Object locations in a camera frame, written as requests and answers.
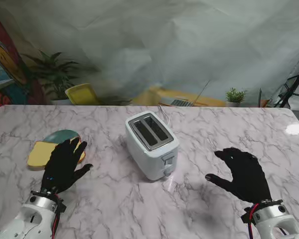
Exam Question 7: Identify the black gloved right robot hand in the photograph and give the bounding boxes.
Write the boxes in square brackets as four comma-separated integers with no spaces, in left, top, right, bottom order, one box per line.
[205,147,273,204]

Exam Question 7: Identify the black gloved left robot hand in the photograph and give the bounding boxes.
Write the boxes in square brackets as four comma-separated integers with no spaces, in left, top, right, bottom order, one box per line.
[41,137,94,194]

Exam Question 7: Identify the yellow toast slice orange crust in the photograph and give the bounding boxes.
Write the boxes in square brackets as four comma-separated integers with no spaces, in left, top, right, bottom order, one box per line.
[73,140,88,164]
[26,141,58,172]

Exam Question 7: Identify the white two-slot toaster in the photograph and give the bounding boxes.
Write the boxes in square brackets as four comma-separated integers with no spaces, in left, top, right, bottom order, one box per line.
[125,111,179,181]

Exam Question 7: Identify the teal round plate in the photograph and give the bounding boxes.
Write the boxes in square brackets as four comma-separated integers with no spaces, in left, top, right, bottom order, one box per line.
[43,129,82,145]

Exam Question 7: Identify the yellow plastic chair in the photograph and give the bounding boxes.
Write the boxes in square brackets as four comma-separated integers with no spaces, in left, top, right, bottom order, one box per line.
[64,83,102,106]

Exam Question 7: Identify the small green potted plant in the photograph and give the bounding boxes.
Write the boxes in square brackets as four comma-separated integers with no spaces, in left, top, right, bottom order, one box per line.
[225,87,248,108]

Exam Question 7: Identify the large green potted plant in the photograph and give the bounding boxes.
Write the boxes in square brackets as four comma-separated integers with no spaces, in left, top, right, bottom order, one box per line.
[21,49,81,106]

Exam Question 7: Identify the black light stand tripod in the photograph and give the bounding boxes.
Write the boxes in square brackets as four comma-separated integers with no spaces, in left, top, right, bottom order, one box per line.
[279,52,299,108]

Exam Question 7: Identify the open silver laptop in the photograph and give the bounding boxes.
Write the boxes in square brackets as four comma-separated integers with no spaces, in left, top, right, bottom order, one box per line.
[158,79,211,107]

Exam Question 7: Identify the yellow wooden desk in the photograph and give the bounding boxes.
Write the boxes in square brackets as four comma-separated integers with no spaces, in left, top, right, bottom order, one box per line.
[132,85,227,108]

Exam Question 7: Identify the colourful smiley mural panel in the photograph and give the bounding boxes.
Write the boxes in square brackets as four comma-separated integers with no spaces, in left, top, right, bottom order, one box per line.
[0,7,47,118]

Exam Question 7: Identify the white crumpled backdrop sheet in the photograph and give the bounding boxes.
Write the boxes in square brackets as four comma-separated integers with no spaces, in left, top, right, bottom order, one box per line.
[0,0,299,108]

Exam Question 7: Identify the red black right arm cable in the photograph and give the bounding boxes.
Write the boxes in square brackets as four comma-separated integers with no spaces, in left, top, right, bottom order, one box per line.
[244,203,261,239]

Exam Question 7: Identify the red black arm cable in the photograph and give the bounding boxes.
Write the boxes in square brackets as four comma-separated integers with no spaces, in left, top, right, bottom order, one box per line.
[244,203,261,239]
[50,193,65,239]

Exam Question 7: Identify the red black left arm cable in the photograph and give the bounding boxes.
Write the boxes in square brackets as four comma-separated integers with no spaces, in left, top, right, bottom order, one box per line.
[50,193,65,239]

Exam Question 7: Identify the white toaster power cord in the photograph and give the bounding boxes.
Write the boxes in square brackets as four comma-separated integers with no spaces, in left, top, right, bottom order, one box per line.
[158,105,174,125]

